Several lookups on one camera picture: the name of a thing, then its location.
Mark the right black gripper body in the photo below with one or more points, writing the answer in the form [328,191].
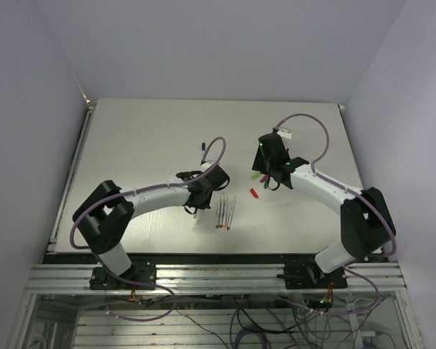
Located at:
[262,164]

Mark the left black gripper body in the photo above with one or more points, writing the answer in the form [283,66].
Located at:
[205,203]

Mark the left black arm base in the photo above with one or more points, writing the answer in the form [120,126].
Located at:
[139,276]

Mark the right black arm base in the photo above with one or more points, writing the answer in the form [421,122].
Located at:
[310,276]

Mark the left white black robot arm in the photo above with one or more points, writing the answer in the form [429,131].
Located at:
[104,216]

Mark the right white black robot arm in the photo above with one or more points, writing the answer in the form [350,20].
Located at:
[365,221]

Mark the yellow end white pen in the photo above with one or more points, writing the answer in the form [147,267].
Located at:
[225,209]

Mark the red pen cap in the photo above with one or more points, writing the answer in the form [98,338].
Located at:
[254,193]

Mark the purple end white pen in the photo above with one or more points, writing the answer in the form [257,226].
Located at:
[231,213]

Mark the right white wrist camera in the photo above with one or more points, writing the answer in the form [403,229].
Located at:
[284,133]

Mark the aluminium rail frame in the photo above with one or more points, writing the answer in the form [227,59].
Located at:
[210,279]

